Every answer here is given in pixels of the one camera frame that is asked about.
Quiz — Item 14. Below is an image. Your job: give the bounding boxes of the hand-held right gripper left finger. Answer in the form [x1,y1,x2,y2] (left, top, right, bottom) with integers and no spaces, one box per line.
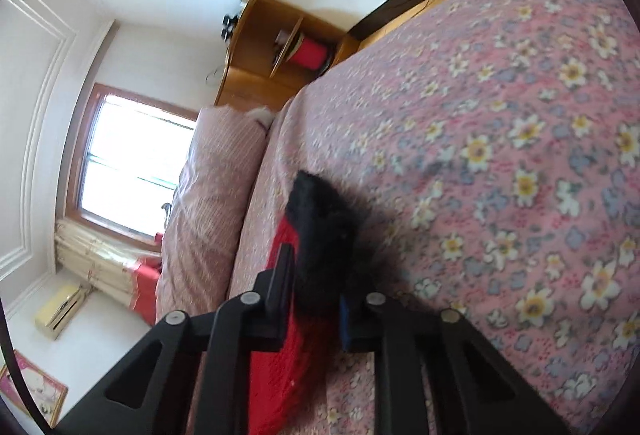
[59,243,296,435]

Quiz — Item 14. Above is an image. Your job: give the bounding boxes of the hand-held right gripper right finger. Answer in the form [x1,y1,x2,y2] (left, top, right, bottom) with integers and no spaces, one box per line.
[338,291,572,435]

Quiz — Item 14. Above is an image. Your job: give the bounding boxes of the red knitted sweater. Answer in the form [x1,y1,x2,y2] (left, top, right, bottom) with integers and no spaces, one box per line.
[245,170,406,435]

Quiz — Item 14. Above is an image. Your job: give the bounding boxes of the pink floral pillow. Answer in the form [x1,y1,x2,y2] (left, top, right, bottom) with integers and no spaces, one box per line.
[155,106,273,326]

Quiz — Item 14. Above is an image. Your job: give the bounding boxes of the beige and red curtain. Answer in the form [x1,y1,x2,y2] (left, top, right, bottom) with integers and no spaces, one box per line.
[54,220,163,313]

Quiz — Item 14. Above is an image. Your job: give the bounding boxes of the white cloth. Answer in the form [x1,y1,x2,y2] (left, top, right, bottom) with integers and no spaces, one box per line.
[245,106,276,130]

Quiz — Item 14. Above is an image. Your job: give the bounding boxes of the wooden framed window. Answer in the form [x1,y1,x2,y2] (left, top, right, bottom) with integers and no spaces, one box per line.
[67,83,201,246]

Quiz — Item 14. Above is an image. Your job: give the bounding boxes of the cream air conditioner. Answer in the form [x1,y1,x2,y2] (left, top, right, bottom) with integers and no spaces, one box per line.
[34,283,88,341]

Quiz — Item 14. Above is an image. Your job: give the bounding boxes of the wooden bedside cabinet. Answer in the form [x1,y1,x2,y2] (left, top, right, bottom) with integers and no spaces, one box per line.
[214,0,362,113]

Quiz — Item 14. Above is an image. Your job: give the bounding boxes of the red cylindrical box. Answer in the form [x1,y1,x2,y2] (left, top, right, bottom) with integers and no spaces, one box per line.
[287,32,333,70]

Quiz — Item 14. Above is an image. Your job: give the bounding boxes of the framed picture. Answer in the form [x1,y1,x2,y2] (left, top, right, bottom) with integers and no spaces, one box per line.
[0,349,69,431]

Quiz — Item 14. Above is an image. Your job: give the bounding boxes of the pink floral bedspread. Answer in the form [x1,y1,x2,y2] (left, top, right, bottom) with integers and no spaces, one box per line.
[190,0,640,435]

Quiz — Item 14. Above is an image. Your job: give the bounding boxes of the black devices on cabinet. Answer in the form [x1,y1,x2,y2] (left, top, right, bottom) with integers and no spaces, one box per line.
[220,12,244,40]

